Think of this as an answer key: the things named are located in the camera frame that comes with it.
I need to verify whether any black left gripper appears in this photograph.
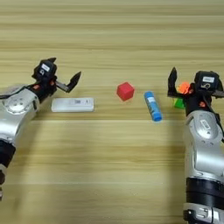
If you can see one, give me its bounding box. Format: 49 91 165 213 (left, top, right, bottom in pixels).
27 57 82 103

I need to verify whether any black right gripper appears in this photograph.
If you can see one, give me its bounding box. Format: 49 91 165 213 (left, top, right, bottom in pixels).
167 66 224 116

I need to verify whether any blue glue stick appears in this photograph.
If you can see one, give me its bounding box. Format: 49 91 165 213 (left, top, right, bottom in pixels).
143 91 163 123

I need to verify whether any orange block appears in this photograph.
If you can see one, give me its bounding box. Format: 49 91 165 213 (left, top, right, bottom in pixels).
178 81 191 95

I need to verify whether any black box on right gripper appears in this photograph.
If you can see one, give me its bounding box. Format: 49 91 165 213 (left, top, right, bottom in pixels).
194 70 221 94

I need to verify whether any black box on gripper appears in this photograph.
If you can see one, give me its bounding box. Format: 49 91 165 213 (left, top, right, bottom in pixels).
194 70 221 94
34 59 58 82

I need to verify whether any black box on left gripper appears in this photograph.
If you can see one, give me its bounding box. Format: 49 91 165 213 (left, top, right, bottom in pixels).
34 59 58 82

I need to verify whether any green block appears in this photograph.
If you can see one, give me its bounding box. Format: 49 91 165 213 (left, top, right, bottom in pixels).
172 97 186 110

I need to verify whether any white rectangular dongle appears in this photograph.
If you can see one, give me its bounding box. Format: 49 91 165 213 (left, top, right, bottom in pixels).
51 97 95 113

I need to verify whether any red cube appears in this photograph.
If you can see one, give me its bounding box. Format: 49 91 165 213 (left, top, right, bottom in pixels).
116 81 136 102

